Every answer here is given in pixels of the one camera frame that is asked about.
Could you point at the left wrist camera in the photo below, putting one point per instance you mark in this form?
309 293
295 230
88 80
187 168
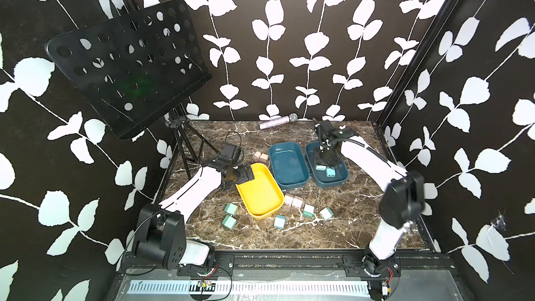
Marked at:
231 153

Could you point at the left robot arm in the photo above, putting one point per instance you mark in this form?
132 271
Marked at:
160 237

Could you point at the left teal storage tray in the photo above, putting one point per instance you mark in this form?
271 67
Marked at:
289 167

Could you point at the teal storage tray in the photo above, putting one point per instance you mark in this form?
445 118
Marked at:
289 167
320 176

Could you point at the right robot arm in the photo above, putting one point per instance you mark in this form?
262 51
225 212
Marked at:
403 191

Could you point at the yellow storage tray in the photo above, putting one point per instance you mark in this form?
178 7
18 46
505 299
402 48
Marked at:
262 196

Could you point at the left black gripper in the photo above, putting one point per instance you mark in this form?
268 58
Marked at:
244 176

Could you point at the black perforated music stand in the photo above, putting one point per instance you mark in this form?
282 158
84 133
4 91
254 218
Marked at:
136 68

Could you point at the black front mounting rail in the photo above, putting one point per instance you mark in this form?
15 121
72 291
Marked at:
351 261

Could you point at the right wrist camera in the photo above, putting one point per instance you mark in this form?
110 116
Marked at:
324 127

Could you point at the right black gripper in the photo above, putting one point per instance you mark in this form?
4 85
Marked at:
331 163

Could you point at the pink plug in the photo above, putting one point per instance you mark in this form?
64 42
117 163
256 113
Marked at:
256 156
289 199
264 158
297 202

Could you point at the right teal storage tray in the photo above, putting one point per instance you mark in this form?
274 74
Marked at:
320 176

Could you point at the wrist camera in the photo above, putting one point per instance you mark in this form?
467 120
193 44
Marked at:
231 153
324 127

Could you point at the black tripod stand legs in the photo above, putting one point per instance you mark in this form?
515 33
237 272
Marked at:
190 142

